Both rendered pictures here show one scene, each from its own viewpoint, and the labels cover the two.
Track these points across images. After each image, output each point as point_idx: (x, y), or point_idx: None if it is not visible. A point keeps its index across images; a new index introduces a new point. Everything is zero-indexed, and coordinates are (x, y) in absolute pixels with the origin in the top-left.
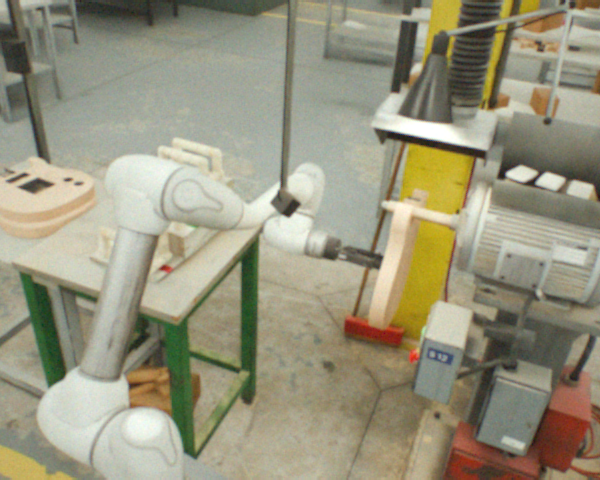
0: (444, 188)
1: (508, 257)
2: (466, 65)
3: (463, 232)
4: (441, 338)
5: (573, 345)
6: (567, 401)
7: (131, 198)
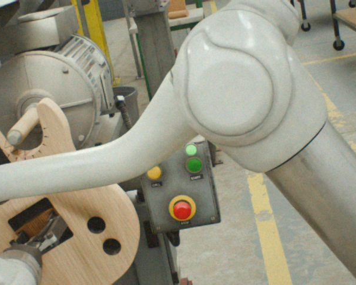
0: None
1: (105, 78)
2: None
3: (80, 84)
4: (199, 135)
5: None
6: None
7: (298, 59)
